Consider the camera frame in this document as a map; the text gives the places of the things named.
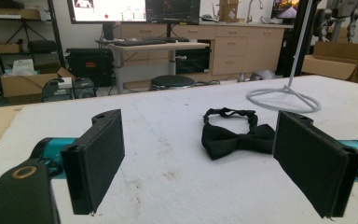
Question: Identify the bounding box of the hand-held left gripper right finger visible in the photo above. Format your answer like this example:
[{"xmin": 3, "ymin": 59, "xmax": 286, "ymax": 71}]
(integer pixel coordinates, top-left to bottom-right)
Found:
[{"xmin": 272, "ymin": 109, "xmax": 358, "ymax": 219}]

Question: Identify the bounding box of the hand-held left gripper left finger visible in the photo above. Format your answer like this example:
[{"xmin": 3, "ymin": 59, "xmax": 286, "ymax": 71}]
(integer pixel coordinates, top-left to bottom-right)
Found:
[{"xmin": 61, "ymin": 108, "xmax": 126, "ymax": 217}]

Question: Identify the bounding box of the black bow tie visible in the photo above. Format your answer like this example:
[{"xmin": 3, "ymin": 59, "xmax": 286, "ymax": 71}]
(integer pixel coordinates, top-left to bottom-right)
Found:
[{"xmin": 200, "ymin": 107, "xmax": 276, "ymax": 161}]

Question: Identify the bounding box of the grey electronic device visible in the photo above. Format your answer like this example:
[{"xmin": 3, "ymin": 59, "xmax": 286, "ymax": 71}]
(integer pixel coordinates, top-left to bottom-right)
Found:
[{"xmin": 41, "ymin": 77, "xmax": 97, "ymax": 103}]

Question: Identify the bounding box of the black equipment case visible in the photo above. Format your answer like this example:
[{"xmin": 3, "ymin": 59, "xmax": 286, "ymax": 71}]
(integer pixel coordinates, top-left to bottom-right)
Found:
[{"xmin": 65, "ymin": 47, "xmax": 115, "ymax": 88}]

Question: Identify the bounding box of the large open cardboard box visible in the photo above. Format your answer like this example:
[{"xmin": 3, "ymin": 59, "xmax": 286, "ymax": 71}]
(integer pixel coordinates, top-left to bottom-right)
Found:
[{"xmin": 301, "ymin": 40, "xmax": 358, "ymax": 85}]

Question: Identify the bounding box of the black round stool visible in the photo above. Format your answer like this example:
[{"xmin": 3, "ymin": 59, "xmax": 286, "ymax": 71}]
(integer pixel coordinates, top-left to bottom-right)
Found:
[{"xmin": 150, "ymin": 74, "xmax": 196, "ymax": 91}]

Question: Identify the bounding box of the white plastic bag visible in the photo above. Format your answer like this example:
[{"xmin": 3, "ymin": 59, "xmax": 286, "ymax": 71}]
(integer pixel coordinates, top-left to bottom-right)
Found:
[{"xmin": 11, "ymin": 59, "xmax": 36, "ymax": 77}]

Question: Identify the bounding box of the light wooden desk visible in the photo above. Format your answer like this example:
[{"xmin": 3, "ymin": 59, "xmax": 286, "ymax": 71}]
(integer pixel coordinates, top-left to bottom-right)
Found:
[{"xmin": 107, "ymin": 40, "xmax": 211, "ymax": 95}]

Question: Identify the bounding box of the black keyboard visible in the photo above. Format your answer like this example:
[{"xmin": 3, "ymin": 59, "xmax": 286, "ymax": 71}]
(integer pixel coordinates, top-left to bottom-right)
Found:
[{"xmin": 113, "ymin": 38, "xmax": 168, "ymax": 48}]

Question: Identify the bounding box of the wooden drawer cabinet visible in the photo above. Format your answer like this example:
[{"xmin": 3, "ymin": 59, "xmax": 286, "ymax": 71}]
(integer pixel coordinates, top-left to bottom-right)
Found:
[{"xmin": 119, "ymin": 23, "xmax": 285, "ymax": 82}]

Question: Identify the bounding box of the black mini fridge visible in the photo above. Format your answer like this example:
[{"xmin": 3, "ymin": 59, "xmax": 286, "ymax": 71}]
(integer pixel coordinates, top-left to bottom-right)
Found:
[{"xmin": 174, "ymin": 38, "xmax": 213, "ymax": 75}]

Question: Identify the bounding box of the black metal shelf rack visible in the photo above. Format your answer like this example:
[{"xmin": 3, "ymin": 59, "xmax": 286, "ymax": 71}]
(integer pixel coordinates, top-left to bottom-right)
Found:
[{"xmin": 0, "ymin": 0, "xmax": 66, "ymax": 82}]

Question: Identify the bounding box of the white computer monitor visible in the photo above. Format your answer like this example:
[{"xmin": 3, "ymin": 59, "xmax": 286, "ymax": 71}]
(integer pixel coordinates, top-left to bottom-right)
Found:
[{"xmin": 66, "ymin": 0, "xmax": 147, "ymax": 25}]

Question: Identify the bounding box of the monitor with sunset picture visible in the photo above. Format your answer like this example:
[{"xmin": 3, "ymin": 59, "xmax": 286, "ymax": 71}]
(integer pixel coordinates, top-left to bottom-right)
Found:
[{"xmin": 270, "ymin": 0, "xmax": 300, "ymax": 21}]

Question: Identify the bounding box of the metal faucet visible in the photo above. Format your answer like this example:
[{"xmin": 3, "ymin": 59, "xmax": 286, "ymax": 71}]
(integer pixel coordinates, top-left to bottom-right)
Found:
[{"xmin": 245, "ymin": 0, "xmax": 265, "ymax": 24}]

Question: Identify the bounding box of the dark computer monitor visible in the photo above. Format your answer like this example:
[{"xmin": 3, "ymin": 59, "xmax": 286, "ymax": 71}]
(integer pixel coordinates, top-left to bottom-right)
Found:
[{"xmin": 145, "ymin": 0, "xmax": 201, "ymax": 26}]

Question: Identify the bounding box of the small cardboard box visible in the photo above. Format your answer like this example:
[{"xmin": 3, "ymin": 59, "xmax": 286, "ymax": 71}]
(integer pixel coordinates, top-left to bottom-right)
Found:
[{"xmin": 218, "ymin": 0, "xmax": 241, "ymax": 23}]

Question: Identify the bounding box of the white wire stand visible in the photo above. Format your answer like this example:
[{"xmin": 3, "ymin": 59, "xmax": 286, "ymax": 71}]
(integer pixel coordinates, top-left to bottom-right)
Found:
[{"xmin": 245, "ymin": 0, "xmax": 322, "ymax": 114}]

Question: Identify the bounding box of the black metal post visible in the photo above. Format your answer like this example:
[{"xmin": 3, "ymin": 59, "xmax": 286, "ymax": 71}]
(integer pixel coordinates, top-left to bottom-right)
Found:
[{"xmin": 283, "ymin": 0, "xmax": 319, "ymax": 77}]

